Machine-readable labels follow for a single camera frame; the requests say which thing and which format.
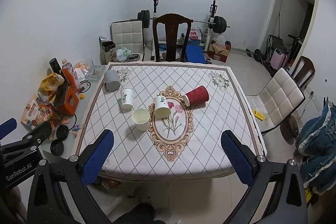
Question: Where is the white cup with calligraphy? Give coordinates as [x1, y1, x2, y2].
[131, 109, 150, 131]

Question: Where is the white paper cup left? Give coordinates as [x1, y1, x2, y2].
[121, 88, 134, 110]

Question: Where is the red corrugated paper cup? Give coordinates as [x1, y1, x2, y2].
[183, 86, 209, 107]

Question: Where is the white paper cup on medallion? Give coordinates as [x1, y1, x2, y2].
[154, 95, 171, 118]

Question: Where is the black round lid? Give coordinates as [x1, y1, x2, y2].
[56, 124, 69, 141]
[50, 139, 64, 156]

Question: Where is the yellow tool on floor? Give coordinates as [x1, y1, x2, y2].
[252, 109, 266, 121]

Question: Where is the colourful snack bag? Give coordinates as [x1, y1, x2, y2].
[21, 95, 55, 130]

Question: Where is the orange gift box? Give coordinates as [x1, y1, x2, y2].
[54, 85, 79, 116]

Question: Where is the teal ruffled blanket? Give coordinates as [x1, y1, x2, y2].
[295, 100, 335, 195]

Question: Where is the yellow plastic bag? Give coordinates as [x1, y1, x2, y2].
[38, 73, 64, 105]

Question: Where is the white quilted chair right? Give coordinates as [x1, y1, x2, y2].
[247, 68, 305, 135]

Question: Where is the grey mug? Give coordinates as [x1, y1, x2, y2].
[104, 69, 121, 92]

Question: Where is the floral diamond pattern tablecloth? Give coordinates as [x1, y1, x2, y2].
[72, 61, 267, 181]

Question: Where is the glass ashtray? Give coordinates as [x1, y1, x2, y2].
[86, 65, 106, 81]

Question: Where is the black thermos bottle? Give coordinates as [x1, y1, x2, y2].
[49, 57, 63, 76]

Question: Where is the brown white paper bag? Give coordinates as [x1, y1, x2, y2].
[98, 36, 117, 65]

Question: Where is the pink suitcase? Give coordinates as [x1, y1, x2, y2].
[270, 49, 287, 70]

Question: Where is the dark wooden chair right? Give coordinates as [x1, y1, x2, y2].
[291, 56, 315, 91]

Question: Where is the dark wooden chair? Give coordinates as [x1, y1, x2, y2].
[291, 56, 315, 91]
[153, 22, 192, 62]

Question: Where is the red cardboard box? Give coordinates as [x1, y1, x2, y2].
[208, 43, 231, 63]

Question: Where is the blue weight bench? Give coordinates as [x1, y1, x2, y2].
[159, 44, 211, 64]

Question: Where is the barbell with black plates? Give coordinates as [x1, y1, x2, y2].
[136, 10, 230, 34]

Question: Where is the black cable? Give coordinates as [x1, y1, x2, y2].
[77, 80, 92, 94]

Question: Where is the white quilted chair by wall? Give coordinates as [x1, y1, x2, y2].
[110, 19, 145, 60]

